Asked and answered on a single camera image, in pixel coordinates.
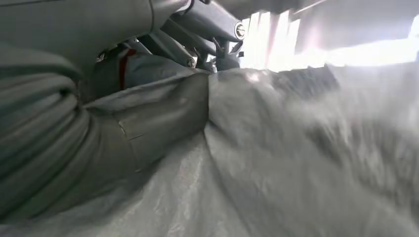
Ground grey plastic mailer package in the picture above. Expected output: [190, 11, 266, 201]
[0, 49, 419, 237]

